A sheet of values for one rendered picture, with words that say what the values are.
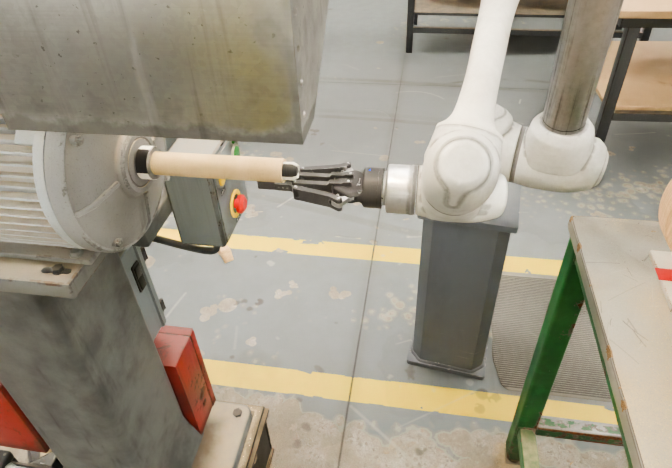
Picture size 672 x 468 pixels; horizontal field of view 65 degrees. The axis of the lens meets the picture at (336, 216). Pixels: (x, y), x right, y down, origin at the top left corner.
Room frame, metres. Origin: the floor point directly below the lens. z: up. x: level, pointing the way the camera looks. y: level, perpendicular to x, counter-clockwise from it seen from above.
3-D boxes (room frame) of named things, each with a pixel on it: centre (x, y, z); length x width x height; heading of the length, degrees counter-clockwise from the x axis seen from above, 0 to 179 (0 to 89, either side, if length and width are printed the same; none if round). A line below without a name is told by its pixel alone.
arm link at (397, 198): (0.78, -0.12, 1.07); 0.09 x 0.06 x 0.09; 169
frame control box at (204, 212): (0.88, 0.33, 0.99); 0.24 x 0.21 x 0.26; 79
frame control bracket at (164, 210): (0.83, 0.34, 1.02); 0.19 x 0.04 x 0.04; 169
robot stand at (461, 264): (1.25, -0.40, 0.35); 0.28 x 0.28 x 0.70; 71
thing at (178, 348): (0.83, 0.49, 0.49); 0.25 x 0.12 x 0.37; 79
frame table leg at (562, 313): (0.80, -0.51, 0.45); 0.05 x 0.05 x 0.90; 79
